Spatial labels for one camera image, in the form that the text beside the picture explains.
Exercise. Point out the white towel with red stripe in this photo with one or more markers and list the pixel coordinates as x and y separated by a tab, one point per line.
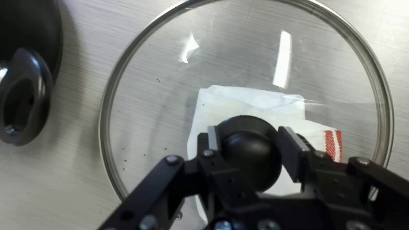
247	102

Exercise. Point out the black cooking pot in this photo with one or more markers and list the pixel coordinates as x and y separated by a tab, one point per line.
26	46

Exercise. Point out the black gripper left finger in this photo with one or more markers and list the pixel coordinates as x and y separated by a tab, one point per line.
205	170

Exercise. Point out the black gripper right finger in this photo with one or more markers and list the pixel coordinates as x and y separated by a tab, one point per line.
315	166

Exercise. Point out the glass lid with black knob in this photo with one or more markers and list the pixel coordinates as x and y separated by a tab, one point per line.
251	153

